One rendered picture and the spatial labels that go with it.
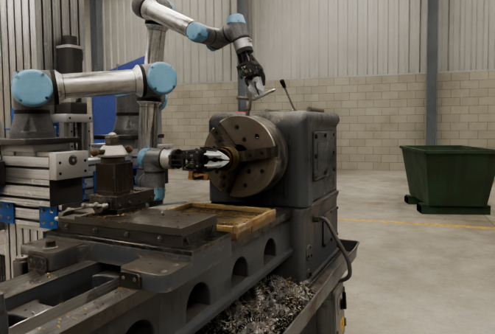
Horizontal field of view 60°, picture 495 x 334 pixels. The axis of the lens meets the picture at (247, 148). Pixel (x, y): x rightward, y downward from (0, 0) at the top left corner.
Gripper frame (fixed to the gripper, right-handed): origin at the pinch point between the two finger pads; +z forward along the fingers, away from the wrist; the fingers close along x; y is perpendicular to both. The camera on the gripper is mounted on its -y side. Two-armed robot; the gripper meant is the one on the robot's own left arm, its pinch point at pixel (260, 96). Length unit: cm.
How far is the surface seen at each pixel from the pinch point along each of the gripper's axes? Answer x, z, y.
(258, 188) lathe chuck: -4.1, 36.0, 18.9
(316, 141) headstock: 12.7, 24.5, -14.4
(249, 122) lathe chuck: 0.3, 11.3, 18.9
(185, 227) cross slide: 7, 39, 84
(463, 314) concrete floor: 36, 150, -131
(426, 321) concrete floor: 16, 144, -111
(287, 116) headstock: 9.4, 11.9, 1.8
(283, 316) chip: 1, 77, 39
